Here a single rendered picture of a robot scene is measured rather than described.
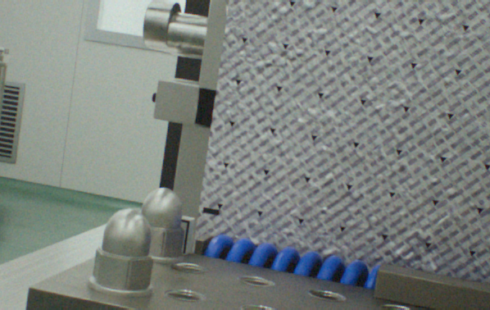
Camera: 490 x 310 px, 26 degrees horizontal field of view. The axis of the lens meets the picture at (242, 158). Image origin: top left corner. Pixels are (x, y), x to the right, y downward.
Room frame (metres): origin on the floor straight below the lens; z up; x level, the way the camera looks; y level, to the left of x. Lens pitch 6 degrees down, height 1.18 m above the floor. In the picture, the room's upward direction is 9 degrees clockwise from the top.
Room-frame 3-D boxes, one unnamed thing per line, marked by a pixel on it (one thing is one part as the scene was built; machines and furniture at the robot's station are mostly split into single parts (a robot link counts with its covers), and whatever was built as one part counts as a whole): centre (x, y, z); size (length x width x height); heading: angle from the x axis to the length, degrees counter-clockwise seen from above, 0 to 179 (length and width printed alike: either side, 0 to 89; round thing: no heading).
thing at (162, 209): (0.67, 0.05, 1.05); 0.04 x 0.04 x 0.04
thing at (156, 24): (0.85, 0.08, 1.18); 0.04 x 0.02 x 0.04; 168
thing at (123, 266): (0.58, 0.06, 1.05); 0.04 x 0.04 x 0.04
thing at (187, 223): (0.69, 0.04, 1.04); 0.02 x 0.01 x 0.02; 78
